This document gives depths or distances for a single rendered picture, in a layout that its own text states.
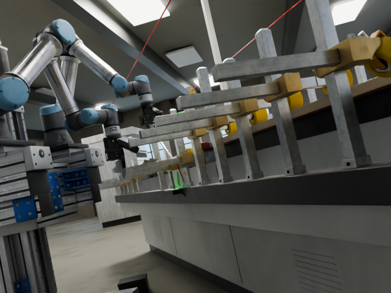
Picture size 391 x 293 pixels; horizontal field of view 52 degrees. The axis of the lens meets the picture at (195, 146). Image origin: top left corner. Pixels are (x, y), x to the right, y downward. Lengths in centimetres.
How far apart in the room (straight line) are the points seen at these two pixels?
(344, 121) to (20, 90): 117
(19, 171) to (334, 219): 111
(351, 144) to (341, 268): 64
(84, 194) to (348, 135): 142
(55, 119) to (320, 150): 133
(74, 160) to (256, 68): 141
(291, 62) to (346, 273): 84
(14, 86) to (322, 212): 116
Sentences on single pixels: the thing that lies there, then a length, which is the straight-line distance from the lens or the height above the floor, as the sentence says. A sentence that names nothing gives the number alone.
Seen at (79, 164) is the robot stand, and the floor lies 92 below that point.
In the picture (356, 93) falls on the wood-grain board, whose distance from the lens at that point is 115.
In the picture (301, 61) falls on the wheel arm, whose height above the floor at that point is 94.
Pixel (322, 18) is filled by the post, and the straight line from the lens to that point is 99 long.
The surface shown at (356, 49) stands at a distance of 92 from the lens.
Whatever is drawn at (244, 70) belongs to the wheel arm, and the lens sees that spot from 80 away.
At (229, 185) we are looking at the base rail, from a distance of 150.
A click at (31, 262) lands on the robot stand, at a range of 194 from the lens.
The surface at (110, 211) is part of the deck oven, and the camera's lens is 898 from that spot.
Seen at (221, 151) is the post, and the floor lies 82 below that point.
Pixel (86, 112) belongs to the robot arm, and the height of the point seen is 114.
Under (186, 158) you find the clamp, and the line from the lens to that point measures 200.
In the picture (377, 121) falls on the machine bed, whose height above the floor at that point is 80.
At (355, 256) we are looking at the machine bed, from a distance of 141.
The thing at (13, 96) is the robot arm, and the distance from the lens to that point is 163.
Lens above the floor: 77
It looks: 4 degrees up
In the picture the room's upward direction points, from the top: 12 degrees counter-clockwise
